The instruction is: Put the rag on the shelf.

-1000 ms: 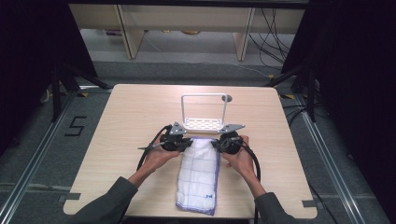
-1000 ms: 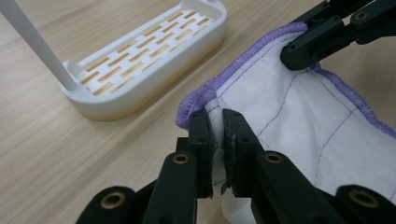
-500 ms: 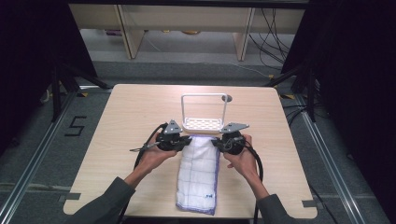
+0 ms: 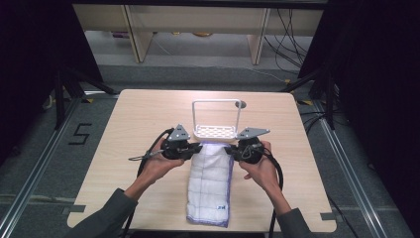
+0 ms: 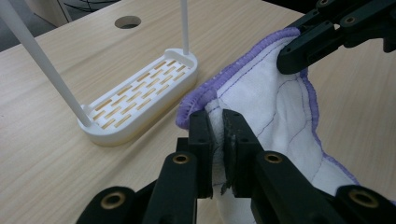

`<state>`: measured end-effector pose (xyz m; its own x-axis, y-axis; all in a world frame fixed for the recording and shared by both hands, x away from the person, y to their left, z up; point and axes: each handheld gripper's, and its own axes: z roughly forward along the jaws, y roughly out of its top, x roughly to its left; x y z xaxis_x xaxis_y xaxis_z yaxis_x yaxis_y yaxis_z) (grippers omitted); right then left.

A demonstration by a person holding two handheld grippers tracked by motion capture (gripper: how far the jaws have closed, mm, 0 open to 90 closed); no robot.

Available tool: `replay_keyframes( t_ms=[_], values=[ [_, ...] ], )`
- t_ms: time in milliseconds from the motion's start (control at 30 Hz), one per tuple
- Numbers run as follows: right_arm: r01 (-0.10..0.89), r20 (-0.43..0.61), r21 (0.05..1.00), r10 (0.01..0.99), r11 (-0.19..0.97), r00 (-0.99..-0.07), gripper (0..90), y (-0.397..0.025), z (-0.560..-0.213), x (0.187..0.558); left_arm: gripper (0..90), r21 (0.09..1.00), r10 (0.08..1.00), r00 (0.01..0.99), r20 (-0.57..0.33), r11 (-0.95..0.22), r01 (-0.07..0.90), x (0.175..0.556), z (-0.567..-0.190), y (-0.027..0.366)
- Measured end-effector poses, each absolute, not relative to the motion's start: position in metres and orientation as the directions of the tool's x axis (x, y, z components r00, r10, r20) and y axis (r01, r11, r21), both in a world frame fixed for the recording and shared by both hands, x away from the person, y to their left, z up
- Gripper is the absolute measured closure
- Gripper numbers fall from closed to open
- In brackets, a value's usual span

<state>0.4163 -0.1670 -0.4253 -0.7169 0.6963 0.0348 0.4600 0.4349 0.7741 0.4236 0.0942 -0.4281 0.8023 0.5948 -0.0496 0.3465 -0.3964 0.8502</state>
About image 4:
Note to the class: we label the person's right hand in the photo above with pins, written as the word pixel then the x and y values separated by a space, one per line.
pixel 262 175

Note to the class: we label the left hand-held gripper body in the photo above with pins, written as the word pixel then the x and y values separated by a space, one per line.
pixel 176 145

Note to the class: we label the white cloth with purple edge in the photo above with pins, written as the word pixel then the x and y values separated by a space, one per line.
pixel 209 188

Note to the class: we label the black tripod stand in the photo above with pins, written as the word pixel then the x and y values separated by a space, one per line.
pixel 329 99
pixel 60 99

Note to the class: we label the beige wooden shelf unit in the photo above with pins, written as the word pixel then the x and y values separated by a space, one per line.
pixel 198 20

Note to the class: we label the yellow round object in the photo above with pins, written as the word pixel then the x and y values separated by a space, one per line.
pixel 202 34

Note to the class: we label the aluminium floor rail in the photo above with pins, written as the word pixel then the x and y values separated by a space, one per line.
pixel 36 168
pixel 350 172

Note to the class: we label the black curtain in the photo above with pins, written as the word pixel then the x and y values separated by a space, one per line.
pixel 29 66
pixel 379 82

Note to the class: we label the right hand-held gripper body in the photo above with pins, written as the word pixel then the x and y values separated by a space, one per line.
pixel 249 145

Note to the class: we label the person's left hand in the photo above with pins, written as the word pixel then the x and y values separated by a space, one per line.
pixel 158 168

